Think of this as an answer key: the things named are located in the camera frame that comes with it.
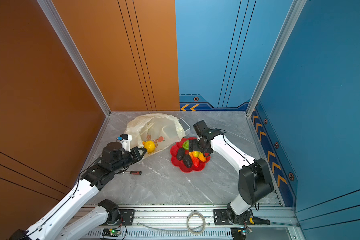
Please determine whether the dark avocado upper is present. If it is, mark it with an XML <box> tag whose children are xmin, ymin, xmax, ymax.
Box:
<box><xmin>176</xmin><ymin>148</ymin><xmax>186</xmax><ymax>161</ymax></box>

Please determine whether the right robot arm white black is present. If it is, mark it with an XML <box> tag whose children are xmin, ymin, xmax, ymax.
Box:
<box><xmin>189</xmin><ymin>121</ymin><xmax>275</xmax><ymax>225</ymax></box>

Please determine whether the white grey tissue box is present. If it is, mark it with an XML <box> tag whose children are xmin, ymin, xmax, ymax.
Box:
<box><xmin>178</xmin><ymin>119</ymin><xmax>191</xmax><ymax>136</ymax></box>

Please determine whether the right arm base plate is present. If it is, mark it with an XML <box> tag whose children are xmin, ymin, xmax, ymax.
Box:
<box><xmin>213</xmin><ymin>209</ymin><xmax>253</xmax><ymax>226</ymax></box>

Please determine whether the coiled grey cable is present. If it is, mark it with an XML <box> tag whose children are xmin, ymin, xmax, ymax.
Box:
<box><xmin>185</xmin><ymin>211</ymin><xmax>207</xmax><ymax>235</ymax></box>

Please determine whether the green circuit board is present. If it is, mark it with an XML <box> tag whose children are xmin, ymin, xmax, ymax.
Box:
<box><xmin>102</xmin><ymin>228</ymin><xmax>122</xmax><ymax>239</ymax></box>
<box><xmin>231</xmin><ymin>228</ymin><xmax>253</xmax><ymax>240</ymax></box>

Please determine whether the ratchet wrench red handle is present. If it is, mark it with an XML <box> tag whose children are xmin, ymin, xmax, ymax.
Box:
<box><xmin>121</xmin><ymin>171</ymin><xmax>142</xmax><ymax>175</ymax></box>

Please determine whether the yellow handled screwdriver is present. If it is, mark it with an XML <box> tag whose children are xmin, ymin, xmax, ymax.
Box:
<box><xmin>249</xmin><ymin>217</ymin><xmax>271</xmax><ymax>226</ymax></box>

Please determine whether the red flower-shaped plate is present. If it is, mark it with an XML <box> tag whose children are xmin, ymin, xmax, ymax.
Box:
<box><xmin>170</xmin><ymin>137</ymin><xmax>211</xmax><ymax>173</ymax></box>

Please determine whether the green custard apple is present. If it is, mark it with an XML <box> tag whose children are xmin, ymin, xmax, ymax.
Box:
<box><xmin>182</xmin><ymin>140</ymin><xmax>189</xmax><ymax>151</ymax></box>

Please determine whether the right green circuit board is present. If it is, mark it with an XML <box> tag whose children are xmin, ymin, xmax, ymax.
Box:
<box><xmin>231</xmin><ymin>228</ymin><xmax>253</xmax><ymax>240</ymax></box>

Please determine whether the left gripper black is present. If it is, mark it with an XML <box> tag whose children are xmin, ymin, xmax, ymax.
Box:
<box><xmin>112</xmin><ymin>146</ymin><xmax>148</xmax><ymax>175</ymax></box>

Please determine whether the orange yellow mango right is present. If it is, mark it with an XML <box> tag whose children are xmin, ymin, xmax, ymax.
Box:
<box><xmin>198</xmin><ymin>153</ymin><xmax>207</xmax><ymax>162</ymax></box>

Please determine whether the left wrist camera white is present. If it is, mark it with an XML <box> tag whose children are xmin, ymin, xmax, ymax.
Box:
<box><xmin>117</xmin><ymin>134</ymin><xmax>132</xmax><ymax>152</ymax></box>

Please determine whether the aluminium front rail frame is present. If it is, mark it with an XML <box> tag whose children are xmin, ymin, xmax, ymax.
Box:
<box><xmin>68</xmin><ymin>205</ymin><xmax>305</xmax><ymax>240</ymax></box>

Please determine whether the dark avocado lower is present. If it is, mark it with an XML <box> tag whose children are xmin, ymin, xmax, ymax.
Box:
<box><xmin>182</xmin><ymin>155</ymin><xmax>193</xmax><ymax>169</ymax></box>

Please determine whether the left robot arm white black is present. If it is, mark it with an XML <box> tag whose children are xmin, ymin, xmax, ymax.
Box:
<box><xmin>10</xmin><ymin>142</ymin><xmax>147</xmax><ymax>240</ymax></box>

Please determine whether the yellow bumpy fruit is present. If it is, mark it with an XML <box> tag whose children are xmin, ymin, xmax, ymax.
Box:
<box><xmin>143</xmin><ymin>141</ymin><xmax>156</xmax><ymax>154</ymax></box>

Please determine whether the red yellow mango top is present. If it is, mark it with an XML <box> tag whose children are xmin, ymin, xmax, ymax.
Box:
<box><xmin>189</xmin><ymin>151</ymin><xmax>200</xmax><ymax>168</ymax></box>

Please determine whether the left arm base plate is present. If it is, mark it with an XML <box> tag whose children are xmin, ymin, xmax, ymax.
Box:
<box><xmin>115</xmin><ymin>209</ymin><xmax>136</xmax><ymax>227</ymax></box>

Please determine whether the left green circuit board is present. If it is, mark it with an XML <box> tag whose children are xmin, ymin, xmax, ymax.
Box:
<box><xmin>102</xmin><ymin>228</ymin><xmax>122</xmax><ymax>239</ymax></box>

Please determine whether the cream plastic bag orange print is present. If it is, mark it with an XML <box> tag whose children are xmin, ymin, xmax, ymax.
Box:
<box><xmin>124</xmin><ymin>114</ymin><xmax>186</xmax><ymax>159</ymax></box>

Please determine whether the dark avocado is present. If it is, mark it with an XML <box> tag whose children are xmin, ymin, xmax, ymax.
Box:
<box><xmin>176</xmin><ymin>148</ymin><xmax>186</xmax><ymax>161</ymax></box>
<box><xmin>182</xmin><ymin>155</ymin><xmax>193</xmax><ymax>169</ymax></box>

